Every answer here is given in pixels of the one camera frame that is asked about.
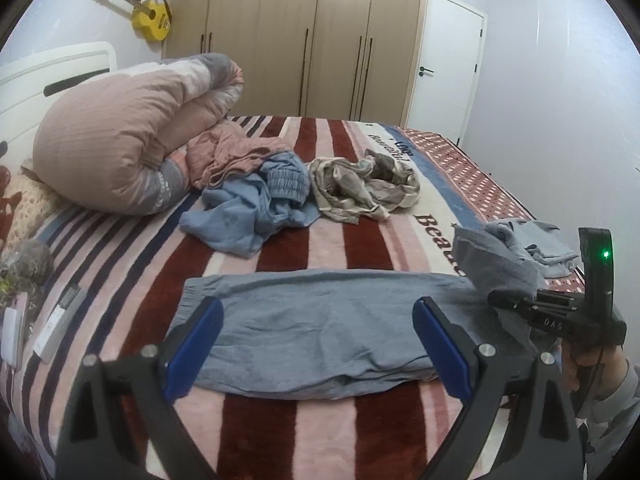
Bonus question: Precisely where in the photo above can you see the grey-blue pants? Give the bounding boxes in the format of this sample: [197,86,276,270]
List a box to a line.
[171,226,556,400]

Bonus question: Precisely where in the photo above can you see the person right hand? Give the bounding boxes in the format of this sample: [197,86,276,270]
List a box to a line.
[560,339,629,413]

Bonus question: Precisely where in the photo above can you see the person in grey pajamas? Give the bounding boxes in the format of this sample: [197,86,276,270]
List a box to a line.
[584,347,639,479]

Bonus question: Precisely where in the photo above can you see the light blue folded garment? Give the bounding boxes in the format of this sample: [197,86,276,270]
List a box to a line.
[485,218,579,280]

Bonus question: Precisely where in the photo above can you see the white remote control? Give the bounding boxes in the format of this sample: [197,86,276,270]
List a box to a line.
[34,285,87,363]

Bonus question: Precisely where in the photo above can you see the white charger box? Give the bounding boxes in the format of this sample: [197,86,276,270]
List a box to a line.
[1,292,29,370]

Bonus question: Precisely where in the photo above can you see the striped bed blanket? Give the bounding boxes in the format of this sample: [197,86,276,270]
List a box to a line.
[0,114,586,480]

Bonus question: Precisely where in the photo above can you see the clear plastic bag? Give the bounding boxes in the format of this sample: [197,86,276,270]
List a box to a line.
[1,238,53,292]

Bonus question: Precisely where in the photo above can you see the red floral pillow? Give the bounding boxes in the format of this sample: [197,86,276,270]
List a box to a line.
[1,157,65,252]

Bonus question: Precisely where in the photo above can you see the beige patterned crumpled garment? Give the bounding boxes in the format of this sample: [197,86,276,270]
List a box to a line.
[307,150,421,224]

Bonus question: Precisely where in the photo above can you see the blue crumpled garment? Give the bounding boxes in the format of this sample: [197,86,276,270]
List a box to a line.
[179,151,320,258]

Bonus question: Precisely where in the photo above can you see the white door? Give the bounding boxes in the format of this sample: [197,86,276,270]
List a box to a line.
[407,0,486,143]

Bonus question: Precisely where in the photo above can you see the rolled pink duvet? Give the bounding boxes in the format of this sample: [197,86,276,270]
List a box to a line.
[32,53,243,216]

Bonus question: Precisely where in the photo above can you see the pink crumpled garment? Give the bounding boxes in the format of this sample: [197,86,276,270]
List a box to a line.
[186,119,292,190]

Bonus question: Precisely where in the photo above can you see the white headboard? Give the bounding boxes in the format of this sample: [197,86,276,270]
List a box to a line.
[1,41,116,164]

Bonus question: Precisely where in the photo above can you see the wooden wardrobe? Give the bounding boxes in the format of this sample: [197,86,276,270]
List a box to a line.
[164,0,425,126]

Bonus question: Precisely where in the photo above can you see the yellow ukulele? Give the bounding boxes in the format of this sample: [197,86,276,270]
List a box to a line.
[122,0,170,42]

